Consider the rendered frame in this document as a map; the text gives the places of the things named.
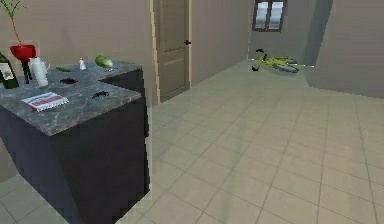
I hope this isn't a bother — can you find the dark counter with marble top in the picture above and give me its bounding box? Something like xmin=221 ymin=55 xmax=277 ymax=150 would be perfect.
xmin=0 ymin=60 xmax=151 ymax=224

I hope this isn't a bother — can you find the green lettuce head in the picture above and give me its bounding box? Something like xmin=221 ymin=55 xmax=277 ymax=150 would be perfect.
xmin=94 ymin=54 xmax=114 ymax=69

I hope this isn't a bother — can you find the beige room door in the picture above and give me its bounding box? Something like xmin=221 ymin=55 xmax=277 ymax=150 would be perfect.
xmin=152 ymin=0 xmax=192 ymax=103

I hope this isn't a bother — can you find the small black utensil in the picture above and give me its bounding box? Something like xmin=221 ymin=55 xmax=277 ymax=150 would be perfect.
xmin=91 ymin=90 xmax=110 ymax=100

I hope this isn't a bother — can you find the dark framed window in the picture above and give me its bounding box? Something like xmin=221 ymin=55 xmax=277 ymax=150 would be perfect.
xmin=252 ymin=0 xmax=288 ymax=33

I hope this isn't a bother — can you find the dark green wine bottle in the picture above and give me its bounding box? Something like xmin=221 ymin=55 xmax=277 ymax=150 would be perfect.
xmin=0 ymin=52 xmax=20 ymax=90

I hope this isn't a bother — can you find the house plant in red pot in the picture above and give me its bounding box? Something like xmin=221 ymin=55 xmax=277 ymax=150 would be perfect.
xmin=0 ymin=0 xmax=38 ymax=63

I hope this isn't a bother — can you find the yellow-green bicycle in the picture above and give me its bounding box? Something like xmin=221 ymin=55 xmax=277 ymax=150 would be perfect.
xmin=251 ymin=48 xmax=315 ymax=74

